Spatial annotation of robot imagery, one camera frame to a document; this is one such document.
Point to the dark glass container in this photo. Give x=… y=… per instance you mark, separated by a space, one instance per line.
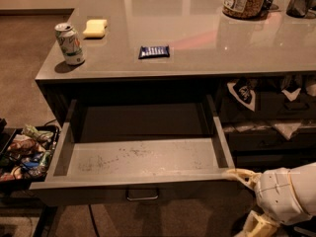
x=300 y=8

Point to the grey top right drawer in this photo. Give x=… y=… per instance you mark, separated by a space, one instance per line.
x=268 y=105

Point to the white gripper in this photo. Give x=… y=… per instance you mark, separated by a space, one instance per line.
x=276 y=195

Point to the black snack tray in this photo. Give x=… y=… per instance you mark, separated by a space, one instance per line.
x=25 y=155

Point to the large nut jar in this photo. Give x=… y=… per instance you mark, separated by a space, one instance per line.
x=242 y=9

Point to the grey drawer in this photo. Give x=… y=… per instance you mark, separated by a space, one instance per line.
x=269 y=139
x=268 y=105
x=139 y=153

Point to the blue candy bar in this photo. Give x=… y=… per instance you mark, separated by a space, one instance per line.
x=153 y=52

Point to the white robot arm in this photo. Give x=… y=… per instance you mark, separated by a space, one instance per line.
x=286 y=197

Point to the yellow sponge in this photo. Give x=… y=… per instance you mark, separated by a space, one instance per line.
x=95 y=28

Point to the grey middle right drawer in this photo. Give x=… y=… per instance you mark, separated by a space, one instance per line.
x=269 y=139

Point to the green white soda can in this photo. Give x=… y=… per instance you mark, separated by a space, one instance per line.
x=69 y=43

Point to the grey drawer cabinet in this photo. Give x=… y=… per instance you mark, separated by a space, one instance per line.
x=205 y=46

